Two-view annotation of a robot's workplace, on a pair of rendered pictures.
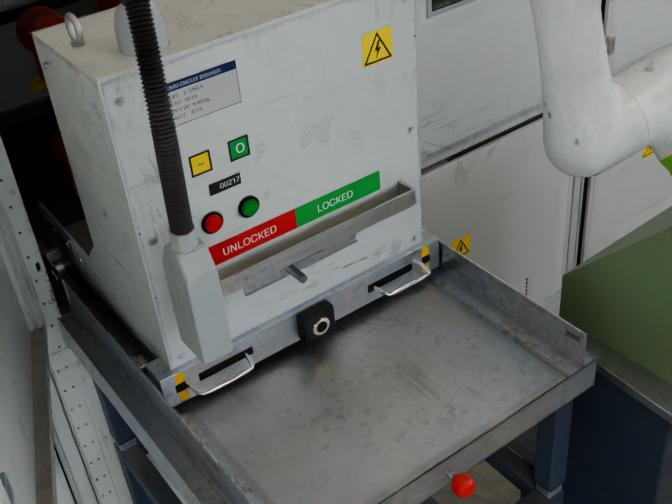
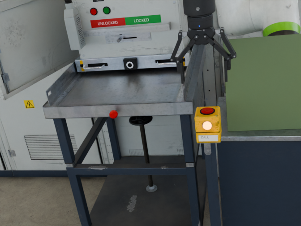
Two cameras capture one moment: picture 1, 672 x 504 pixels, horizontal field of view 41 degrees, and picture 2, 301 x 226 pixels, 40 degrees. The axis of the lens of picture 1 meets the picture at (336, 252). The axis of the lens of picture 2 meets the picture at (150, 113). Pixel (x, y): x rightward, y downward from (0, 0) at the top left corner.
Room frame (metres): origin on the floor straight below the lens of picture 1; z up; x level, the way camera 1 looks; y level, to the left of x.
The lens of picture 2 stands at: (-0.07, -1.31, 1.53)
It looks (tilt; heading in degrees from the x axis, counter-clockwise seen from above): 26 degrees down; 47
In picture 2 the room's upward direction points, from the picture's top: 8 degrees counter-clockwise
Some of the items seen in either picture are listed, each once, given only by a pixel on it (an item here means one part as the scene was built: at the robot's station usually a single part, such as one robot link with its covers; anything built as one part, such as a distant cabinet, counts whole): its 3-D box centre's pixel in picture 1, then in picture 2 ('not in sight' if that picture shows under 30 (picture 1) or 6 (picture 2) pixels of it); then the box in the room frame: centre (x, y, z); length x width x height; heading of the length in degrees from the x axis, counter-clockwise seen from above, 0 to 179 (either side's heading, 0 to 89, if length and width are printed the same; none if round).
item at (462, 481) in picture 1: (458, 481); (113, 113); (0.83, -0.14, 0.82); 0.04 x 0.03 x 0.03; 33
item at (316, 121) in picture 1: (292, 182); (122, 6); (1.13, 0.05, 1.15); 0.48 x 0.01 x 0.48; 123
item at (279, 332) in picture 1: (303, 311); (132, 61); (1.14, 0.06, 0.90); 0.54 x 0.05 x 0.06; 123
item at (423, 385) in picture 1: (311, 349); (134, 77); (1.13, 0.06, 0.82); 0.68 x 0.62 x 0.06; 33
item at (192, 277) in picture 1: (195, 296); (74, 28); (0.96, 0.19, 1.09); 0.08 x 0.05 x 0.17; 33
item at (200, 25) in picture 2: not in sight; (200, 28); (0.89, -0.55, 1.18); 0.08 x 0.07 x 0.09; 123
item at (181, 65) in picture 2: not in sight; (182, 71); (0.85, -0.49, 1.04); 0.03 x 0.01 x 0.07; 33
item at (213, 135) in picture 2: not in sight; (208, 124); (0.89, -0.55, 0.85); 0.08 x 0.08 x 0.10; 33
